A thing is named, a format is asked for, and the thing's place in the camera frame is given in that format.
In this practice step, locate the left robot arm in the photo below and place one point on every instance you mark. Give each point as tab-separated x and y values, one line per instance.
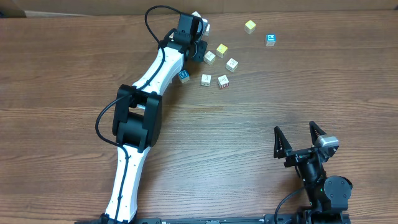
138	113

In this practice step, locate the blue letter wooden block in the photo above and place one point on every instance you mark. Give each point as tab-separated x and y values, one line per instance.
183	76

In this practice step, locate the cardboard back wall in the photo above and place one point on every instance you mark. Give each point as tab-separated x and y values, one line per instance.
131	7

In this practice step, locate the plain top wooden block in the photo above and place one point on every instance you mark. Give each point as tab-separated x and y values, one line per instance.
195	13

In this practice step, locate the yellow sided wooden block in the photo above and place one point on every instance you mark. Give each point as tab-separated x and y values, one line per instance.
209	57

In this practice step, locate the number one wooden block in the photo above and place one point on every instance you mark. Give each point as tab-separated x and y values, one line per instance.
205	80

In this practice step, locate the wooden block beside teal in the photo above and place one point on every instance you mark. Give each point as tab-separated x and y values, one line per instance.
207	30

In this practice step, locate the blue letter P block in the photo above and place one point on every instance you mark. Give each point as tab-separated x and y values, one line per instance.
270	40

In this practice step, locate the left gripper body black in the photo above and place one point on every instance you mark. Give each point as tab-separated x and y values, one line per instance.
200	51

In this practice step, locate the yellow top central block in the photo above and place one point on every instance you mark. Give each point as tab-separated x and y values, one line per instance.
221	50

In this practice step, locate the patterned top wooden block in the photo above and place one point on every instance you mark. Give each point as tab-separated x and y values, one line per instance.
231	65

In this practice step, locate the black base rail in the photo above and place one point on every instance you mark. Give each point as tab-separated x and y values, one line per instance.
266	219

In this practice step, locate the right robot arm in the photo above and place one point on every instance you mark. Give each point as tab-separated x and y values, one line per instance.
328	195

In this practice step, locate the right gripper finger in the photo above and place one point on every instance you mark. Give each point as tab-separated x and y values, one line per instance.
315	131
281	145

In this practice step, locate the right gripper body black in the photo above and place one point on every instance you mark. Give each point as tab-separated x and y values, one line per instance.
299	153

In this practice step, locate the red sided picture block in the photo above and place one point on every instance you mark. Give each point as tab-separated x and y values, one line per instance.
223	81

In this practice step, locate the yellow top far block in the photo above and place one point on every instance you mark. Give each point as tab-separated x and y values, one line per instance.
250	27

